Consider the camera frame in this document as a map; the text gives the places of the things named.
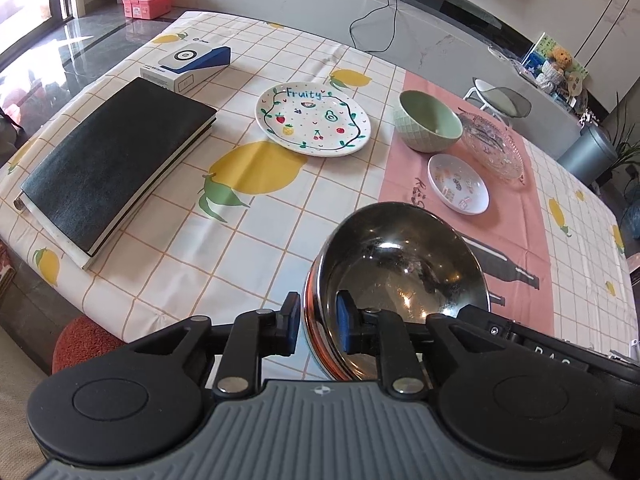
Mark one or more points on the clear glass plate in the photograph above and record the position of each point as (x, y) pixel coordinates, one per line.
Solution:
(492, 150)

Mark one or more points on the grey trash can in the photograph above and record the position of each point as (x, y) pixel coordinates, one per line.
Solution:
(587, 152)

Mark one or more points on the stainless steel bowl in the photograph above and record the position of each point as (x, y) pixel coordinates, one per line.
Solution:
(400, 260)

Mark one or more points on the picture book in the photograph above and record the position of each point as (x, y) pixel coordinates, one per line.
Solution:
(547, 40)

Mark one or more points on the white fruit pattern plate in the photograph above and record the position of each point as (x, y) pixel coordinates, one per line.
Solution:
(310, 115)

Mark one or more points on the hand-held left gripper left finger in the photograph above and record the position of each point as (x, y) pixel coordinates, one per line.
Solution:
(287, 325)

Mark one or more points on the pink placemat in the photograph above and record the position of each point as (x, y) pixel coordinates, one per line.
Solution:
(505, 230)

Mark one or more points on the lemon print tablecloth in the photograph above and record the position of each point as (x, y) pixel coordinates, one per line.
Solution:
(200, 260)

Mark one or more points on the teddy bear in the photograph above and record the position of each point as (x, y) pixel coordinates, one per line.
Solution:
(557, 57)

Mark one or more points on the green ceramic bowl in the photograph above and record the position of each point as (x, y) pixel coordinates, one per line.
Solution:
(425, 132)

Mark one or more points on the white and blue box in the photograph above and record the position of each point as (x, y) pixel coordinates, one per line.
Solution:
(195, 67)

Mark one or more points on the white stool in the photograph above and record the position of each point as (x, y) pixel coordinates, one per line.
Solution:
(500, 97)

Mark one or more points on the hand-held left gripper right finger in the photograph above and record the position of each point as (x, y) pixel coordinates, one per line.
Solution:
(346, 322)

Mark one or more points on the small white sticker plate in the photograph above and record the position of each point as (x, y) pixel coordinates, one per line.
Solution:
(457, 185)

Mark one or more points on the potted plant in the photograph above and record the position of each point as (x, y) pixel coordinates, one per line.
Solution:
(625, 145)

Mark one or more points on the black hardcover book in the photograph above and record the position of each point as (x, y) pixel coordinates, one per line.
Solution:
(110, 160)

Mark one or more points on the red round stool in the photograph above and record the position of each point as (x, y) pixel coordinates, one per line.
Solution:
(80, 340)

